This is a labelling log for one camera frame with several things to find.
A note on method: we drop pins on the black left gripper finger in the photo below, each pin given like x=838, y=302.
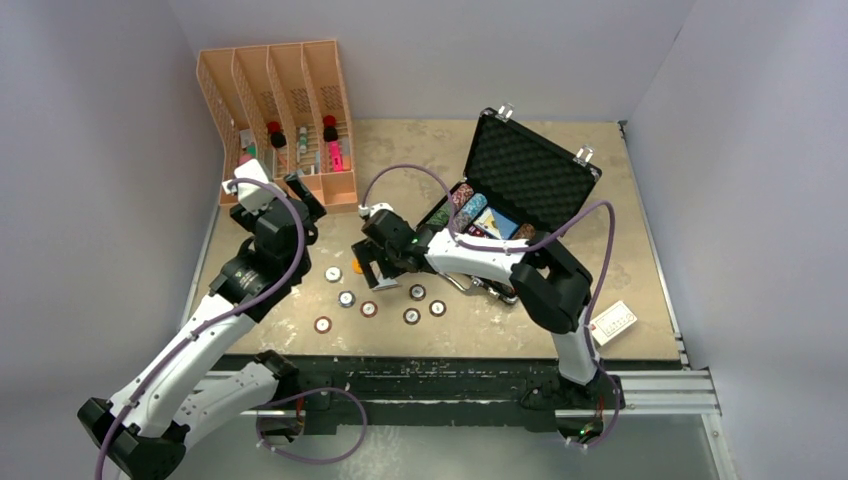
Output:
x=295, y=185
x=315, y=208

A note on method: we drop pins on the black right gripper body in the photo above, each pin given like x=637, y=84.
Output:
x=393, y=253

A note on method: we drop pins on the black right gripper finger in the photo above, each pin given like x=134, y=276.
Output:
x=383, y=282
x=364, y=257

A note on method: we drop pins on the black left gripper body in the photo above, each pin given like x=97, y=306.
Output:
x=245, y=217

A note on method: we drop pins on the grey white poker chip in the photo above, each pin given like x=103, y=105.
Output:
x=333, y=274

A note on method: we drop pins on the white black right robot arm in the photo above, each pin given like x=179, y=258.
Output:
x=550, y=283

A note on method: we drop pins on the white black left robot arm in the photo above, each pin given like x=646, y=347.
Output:
x=146, y=428

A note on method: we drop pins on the red white poker chip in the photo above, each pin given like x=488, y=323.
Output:
x=369, y=309
x=322, y=325

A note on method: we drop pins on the red black marker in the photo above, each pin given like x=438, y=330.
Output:
x=276, y=136
x=330, y=132

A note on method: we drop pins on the blue white poker chip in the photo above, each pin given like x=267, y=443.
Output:
x=346, y=299

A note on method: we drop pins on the pink highlighter marker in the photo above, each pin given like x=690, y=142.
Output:
x=336, y=156

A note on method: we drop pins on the peach plastic desk organizer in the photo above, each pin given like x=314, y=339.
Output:
x=296, y=84

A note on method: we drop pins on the blue playing card deck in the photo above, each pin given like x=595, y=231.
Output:
x=494, y=224

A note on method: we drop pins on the black aluminium poker case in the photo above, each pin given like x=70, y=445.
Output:
x=526, y=177

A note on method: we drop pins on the white playing card box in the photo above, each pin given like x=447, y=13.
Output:
x=609, y=324

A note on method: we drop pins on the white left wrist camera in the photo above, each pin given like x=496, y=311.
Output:
x=250, y=185

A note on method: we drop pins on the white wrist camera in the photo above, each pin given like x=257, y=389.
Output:
x=367, y=211
x=250, y=185

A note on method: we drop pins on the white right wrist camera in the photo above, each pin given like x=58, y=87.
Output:
x=367, y=211

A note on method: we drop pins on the black metal base rail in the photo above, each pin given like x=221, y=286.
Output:
x=332, y=391

